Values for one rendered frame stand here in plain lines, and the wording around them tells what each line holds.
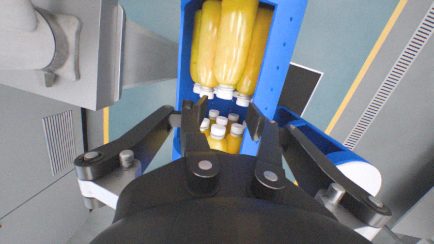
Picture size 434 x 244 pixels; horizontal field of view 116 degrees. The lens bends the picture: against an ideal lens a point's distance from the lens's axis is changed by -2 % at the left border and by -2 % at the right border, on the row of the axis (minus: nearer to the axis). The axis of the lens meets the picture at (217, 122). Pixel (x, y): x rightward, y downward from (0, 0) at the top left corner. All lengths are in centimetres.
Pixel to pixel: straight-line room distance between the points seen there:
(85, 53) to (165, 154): 154
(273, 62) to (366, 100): 188
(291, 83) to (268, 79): 119
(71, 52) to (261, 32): 52
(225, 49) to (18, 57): 46
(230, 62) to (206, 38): 10
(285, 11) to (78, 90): 60
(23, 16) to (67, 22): 10
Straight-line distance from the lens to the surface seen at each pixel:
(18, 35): 54
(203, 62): 37
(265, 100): 32
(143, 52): 79
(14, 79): 81
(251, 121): 18
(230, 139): 42
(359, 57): 198
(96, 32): 58
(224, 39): 32
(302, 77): 153
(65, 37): 61
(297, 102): 156
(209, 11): 39
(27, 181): 211
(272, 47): 31
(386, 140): 254
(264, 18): 38
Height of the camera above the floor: 151
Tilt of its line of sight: 69 degrees down
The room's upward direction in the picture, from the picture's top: 172 degrees counter-clockwise
